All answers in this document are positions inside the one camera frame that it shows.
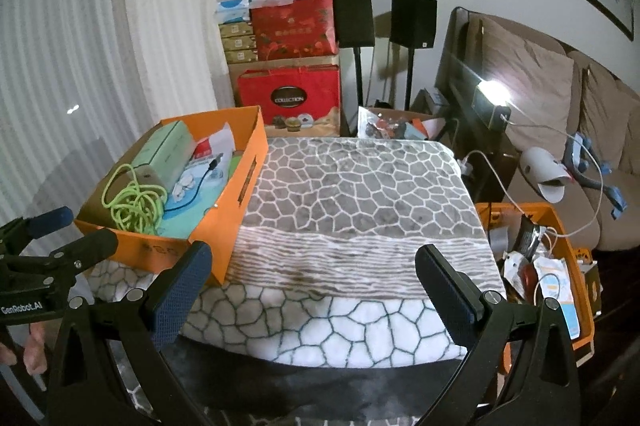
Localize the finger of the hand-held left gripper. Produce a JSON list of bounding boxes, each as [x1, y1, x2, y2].
[[0, 205, 73, 257], [0, 227, 119, 287]]

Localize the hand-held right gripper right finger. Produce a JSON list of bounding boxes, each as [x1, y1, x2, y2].
[[415, 243, 581, 426]]

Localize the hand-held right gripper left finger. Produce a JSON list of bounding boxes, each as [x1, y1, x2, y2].
[[46, 240, 213, 426]]

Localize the green rope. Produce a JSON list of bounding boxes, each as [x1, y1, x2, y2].
[[101, 163, 168, 234]]

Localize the teal wet wipes packet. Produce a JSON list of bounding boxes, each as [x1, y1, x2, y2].
[[160, 191, 221, 239]]

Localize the white earphones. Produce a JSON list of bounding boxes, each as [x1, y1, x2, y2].
[[170, 173, 198, 199]]

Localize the orange cardboard box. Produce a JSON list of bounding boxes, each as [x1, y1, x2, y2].
[[75, 105, 270, 287]]

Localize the green tissue pack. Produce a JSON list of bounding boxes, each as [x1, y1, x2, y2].
[[131, 120, 197, 189]]

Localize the black cable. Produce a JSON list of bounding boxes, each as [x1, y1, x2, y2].
[[162, 153, 226, 214]]

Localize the white plastic packet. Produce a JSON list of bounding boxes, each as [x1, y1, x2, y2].
[[197, 121, 236, 154]]

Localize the person's left hand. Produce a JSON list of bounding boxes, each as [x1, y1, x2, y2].
[[0, 325, 50, 376]]

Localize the orange crate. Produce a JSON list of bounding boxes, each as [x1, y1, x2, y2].
[[475, 201, 598, 374]]

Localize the grey white patterned blanket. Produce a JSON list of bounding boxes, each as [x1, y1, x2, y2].
[[87, 137, 501, 426]]

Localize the white rounded device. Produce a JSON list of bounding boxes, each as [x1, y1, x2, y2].
[[517, 146, 571, 202]]

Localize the white curtain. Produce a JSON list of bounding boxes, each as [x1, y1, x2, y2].
[[0, 0, 241, 257]]

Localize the open box with packets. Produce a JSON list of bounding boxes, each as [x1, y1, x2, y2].
[[357, 105, 446, 141]]

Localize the brown sofa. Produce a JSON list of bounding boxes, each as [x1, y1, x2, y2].
[[435, 6, 640, 252]]

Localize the blue grey headset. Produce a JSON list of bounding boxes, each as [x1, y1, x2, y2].
[[565, 132, 628, 219]]

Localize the grey box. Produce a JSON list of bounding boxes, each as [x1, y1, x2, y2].
[[415, 87, 453, 113]]

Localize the bright lamp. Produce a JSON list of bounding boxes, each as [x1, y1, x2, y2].
[[472, 79, 513, 127]]

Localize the black speaker stand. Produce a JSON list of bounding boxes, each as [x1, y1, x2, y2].
[[401, 46, 417, 109], [353, 47, 364, 137]]

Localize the brown sofa cushion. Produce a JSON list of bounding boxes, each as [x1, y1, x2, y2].
[[580, 64, 640, 177], [470, 16, 576, 152]]

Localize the blue tissue box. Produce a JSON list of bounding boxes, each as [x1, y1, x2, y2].
[[215, 0, 252, 24]]

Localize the red gift box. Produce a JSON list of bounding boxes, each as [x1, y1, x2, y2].
[[250, 0, 340, 60]]

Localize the white cable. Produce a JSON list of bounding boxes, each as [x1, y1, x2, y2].
[[462, 113, 602, 307]]

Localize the red gift bag with handles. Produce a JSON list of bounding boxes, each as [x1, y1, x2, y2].
[[236, 66, 342, 137]]

